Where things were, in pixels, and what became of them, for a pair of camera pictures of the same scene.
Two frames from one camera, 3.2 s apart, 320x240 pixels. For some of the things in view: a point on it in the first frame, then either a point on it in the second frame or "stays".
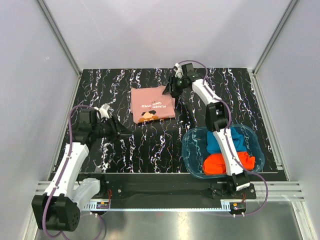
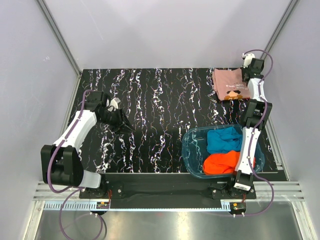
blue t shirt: [213, 147] stays
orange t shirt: [214, 164] stays
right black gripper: [175, 93] -> [243, 69]
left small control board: [102, 205] stays
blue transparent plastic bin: [194, 149] stays
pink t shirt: [150, 104] -> [229, 84]
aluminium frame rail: [263, 191] stays
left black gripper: [121, 129] -> [122, 118]
